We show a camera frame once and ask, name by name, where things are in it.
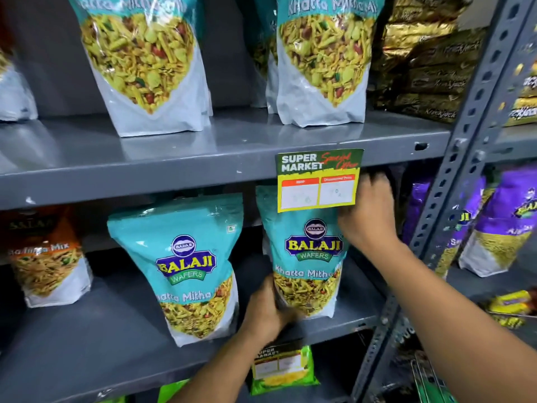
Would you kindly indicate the person's left hand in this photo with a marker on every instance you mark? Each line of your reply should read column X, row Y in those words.
column 262, row 314

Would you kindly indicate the stack of gold biscuit packets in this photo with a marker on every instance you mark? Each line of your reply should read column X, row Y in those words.
column 423, row 62

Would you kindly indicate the grey metal shelf rack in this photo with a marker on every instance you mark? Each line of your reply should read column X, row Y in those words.
column 188, row 163
column 516, row 142

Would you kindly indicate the person's right hand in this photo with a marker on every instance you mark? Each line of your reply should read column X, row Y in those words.
column 371, row 218

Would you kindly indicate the stack of yellow biscuit packets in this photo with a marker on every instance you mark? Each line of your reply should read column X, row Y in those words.
column 524, row 100

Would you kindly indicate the green yellow price tag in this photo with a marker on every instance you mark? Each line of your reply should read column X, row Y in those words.
column 279, row 360
column 319, row 180

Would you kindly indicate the purple snack pouch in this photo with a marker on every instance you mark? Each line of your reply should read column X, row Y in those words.
column 415, row 209
column 461, row 230
column 505, row 222

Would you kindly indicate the person's right forearm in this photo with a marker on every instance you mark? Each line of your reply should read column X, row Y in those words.
column 453, row 331

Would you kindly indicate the yellow snack packet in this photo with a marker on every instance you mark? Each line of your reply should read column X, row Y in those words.
column 509, row 304

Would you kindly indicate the person's left thumb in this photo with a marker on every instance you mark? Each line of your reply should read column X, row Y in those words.
column 290, row 318

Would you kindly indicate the green snack packet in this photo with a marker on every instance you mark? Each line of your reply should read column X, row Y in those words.
column 289, row 379
column 172, row 392

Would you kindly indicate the person's left forearm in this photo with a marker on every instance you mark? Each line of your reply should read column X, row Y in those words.
column 226, row 369

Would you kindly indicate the white snack pouch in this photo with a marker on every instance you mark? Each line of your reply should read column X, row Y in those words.
column 14, row 94

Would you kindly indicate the teal snack mix pouch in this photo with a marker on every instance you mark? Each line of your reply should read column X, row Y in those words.
column 147, row 67
column 188, row 264
column 323, row 62
column 308, row 255
column 262, row 50

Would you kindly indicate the person's right thumb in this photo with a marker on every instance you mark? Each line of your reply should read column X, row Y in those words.
column 346, row 222

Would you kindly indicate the orange snack mix pouch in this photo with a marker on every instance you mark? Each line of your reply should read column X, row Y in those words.
column 46, row 264

